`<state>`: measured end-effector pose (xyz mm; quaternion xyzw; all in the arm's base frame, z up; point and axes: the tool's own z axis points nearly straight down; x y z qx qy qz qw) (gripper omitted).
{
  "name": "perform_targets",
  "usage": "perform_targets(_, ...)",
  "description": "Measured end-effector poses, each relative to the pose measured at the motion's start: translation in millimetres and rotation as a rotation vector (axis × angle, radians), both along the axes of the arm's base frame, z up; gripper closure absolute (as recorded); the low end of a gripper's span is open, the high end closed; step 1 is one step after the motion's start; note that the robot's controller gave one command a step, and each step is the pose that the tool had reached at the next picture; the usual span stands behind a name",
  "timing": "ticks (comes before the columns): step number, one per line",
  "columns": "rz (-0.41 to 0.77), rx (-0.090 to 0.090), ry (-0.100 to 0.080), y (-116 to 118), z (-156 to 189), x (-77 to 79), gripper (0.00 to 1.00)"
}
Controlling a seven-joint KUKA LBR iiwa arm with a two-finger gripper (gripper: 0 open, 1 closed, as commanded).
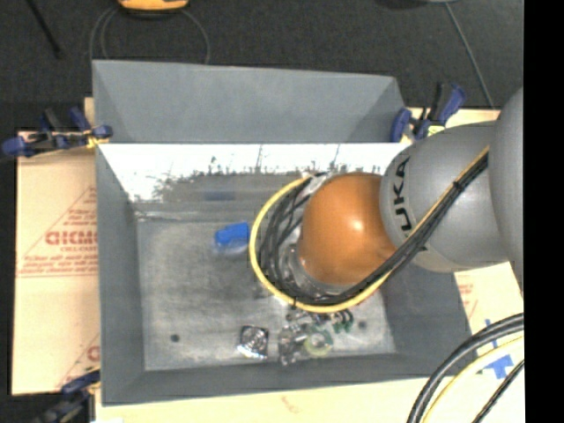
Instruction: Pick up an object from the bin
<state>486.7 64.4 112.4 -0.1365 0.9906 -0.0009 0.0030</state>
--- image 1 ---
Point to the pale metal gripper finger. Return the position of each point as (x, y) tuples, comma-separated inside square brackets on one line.
[(254, 341), (287, 349)]

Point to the brown cardboard board, red print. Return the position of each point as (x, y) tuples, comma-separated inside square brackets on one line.
[(53, 280)]

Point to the clear bottle with blue cap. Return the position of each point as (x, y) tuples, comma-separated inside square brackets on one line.
[(231, 232)]

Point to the grey metal bin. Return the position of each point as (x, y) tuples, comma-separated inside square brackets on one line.
[(198, 289)]

